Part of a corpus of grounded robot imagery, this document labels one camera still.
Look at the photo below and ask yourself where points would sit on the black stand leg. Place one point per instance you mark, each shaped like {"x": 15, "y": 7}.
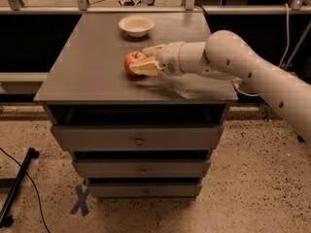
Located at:
{"x": 6, "y": 220}

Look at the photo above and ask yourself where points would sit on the red apple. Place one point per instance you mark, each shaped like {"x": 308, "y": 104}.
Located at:
{"x": 131, "y": 58}

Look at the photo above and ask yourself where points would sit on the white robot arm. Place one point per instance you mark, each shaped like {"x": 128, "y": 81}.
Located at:
{"x": 225, "y": 55}

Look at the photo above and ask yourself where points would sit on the grey drawer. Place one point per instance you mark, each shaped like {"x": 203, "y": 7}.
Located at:
{"x": 100, "y": 138}
{"x": 141, "y": 168}
{"x": 124, "y": 190}

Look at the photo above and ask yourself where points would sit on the top grey drawer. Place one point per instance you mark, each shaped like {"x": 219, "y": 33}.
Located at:
{"x": 100, "y": 138}

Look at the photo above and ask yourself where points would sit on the middle grey drawer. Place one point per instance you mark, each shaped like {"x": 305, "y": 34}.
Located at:
{"x": 141, "y": 168}

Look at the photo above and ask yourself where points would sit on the metal railing frame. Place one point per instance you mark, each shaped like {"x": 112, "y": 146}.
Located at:
{"x": 97, "y": 8}

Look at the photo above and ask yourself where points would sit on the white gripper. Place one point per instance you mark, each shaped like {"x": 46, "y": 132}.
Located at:
{"x": 170, "y": 58}

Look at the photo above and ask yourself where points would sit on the white paper bowl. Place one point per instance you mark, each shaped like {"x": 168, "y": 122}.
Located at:
{"x": 137, "y": 26}

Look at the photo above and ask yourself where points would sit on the bottom grey drawer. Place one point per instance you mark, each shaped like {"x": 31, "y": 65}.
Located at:
{"x": 124, "y": 190}

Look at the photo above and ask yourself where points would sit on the grey drawer cabinet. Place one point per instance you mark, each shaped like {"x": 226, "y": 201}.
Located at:
{"x": 154, "y": 113}

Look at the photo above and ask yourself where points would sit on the blue tape cross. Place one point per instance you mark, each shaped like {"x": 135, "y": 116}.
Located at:
{"x": 81, "y": 205}

